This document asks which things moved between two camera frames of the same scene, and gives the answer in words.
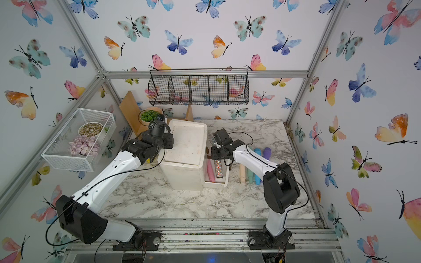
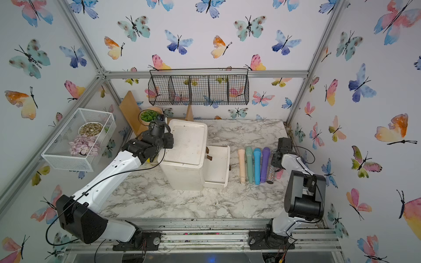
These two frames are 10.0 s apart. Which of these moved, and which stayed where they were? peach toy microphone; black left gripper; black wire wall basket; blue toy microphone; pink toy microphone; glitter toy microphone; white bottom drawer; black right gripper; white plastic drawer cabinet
Moved: pink toy microphone; glitter toy microphone; black right gripper
Stayed: black wire wall basket; black left gripper; white bottom drawer; blue toy microphone; white plastic drawer cabinet; peach toy microphone
